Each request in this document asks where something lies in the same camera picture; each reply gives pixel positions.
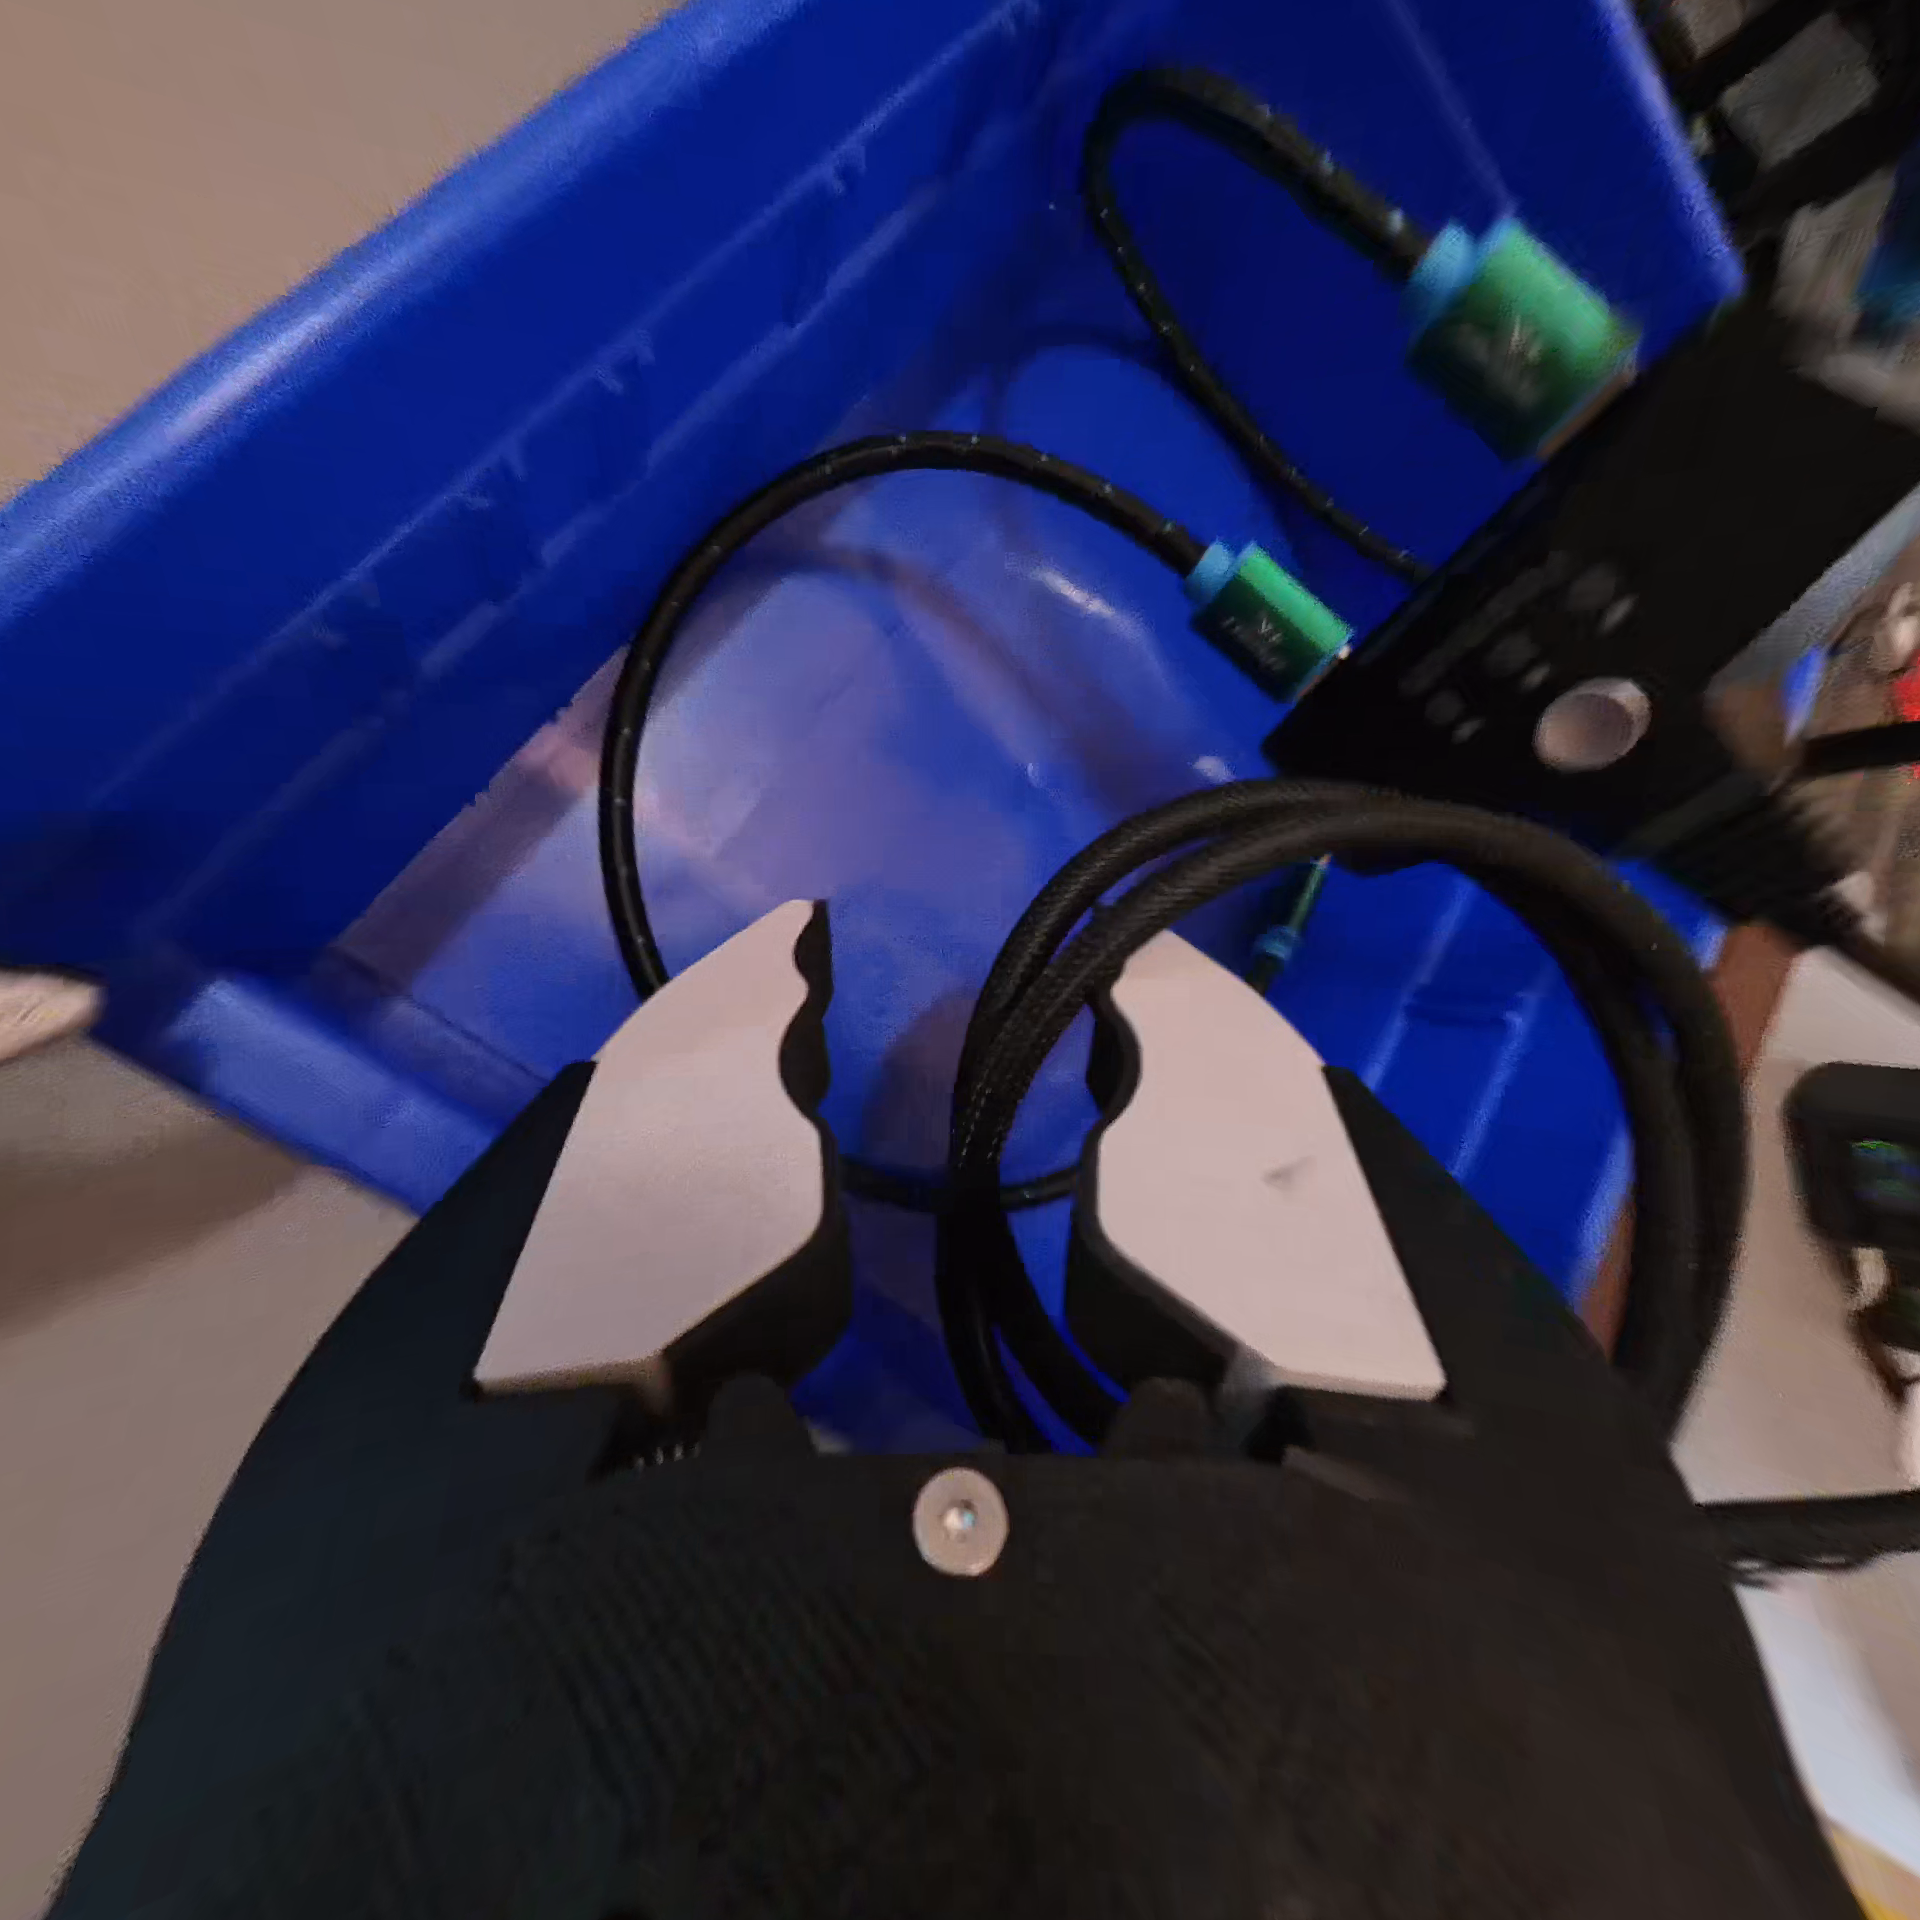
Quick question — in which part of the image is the black device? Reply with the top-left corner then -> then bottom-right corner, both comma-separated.
1786,1057 -> 1920,1354

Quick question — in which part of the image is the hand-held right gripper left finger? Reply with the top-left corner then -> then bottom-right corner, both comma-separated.
467,896 -> 856,1397

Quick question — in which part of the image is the black video switch box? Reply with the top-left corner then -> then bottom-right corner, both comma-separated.
1267,306 -> 1920,904

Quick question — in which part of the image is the black braided switch cable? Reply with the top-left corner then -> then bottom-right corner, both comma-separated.
944,774 -> 1756,1456

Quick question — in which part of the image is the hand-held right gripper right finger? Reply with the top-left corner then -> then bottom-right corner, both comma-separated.
1066,926 -> 1451,1406

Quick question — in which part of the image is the blue plastic bin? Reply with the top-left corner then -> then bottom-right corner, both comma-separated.
0,0 -> 1749,1456

